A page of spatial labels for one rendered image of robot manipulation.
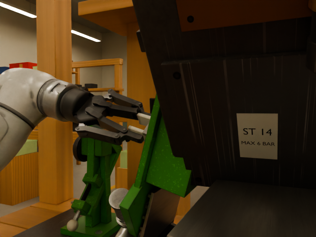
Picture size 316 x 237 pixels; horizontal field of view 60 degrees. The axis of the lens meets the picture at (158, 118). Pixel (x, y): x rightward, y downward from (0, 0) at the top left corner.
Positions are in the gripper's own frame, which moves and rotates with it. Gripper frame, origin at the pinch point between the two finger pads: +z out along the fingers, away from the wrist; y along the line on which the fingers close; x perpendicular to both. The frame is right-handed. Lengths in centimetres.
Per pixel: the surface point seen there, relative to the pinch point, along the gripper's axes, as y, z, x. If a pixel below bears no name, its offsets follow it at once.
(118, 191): -13.8, 1.4, 0.0
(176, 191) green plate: -10.9, 11.0, -2.5
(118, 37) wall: 798, -685, 596
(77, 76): 280, -383, 317
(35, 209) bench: -17, -45, 46
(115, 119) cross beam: 19.6, -29.8, 30.7
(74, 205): -14.6, -17.7, 22.0
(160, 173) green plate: -9.7, 7.7, -3.7
